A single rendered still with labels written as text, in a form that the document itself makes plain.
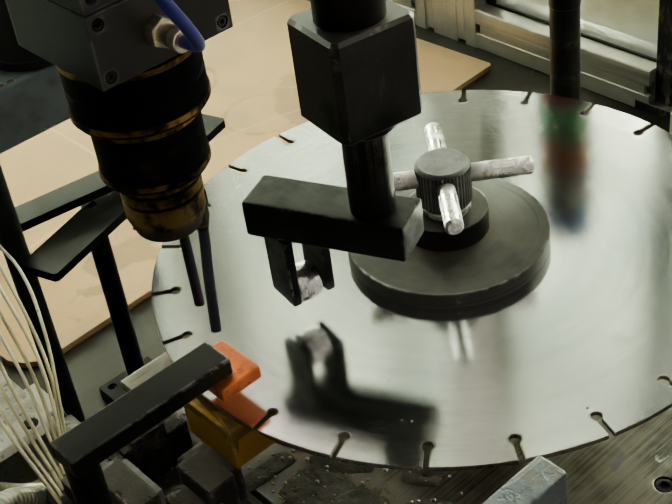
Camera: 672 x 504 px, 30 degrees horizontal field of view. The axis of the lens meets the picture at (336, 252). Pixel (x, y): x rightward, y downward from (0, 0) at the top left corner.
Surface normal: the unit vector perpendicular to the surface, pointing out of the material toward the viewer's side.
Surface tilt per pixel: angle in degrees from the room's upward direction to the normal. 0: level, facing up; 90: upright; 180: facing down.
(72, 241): 0
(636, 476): 0
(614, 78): 90
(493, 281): 5
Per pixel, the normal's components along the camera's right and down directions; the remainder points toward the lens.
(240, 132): -0.11, -0.79
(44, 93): 0.67, 0.39
